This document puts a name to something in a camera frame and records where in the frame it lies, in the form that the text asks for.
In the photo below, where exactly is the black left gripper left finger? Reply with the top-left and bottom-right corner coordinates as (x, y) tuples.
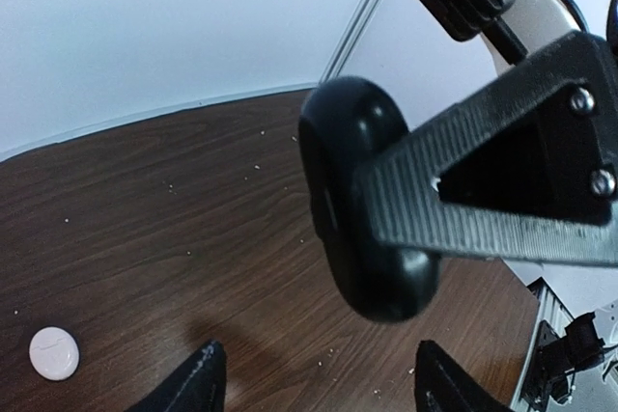
(128, 340), (227, 412)

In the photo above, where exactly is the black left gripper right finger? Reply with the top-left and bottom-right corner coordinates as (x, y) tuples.
(415, 340), (510, 412)

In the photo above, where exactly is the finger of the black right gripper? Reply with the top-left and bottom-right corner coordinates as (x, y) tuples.
(356, 32), (617, 267)

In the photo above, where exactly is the black earbud charging case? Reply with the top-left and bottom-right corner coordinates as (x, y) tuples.
(298, 76), (440, 323)

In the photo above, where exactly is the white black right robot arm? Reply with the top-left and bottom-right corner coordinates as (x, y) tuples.
(340, 0), (617, 275)

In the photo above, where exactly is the white round charging case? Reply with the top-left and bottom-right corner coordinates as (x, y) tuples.
(28, 326), (80, 381)

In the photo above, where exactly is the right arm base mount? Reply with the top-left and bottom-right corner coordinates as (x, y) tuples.
(520, 281), (618, 412)

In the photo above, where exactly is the right aluminium frame post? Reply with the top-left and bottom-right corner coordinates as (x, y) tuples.
(320, 0), (382, 83)

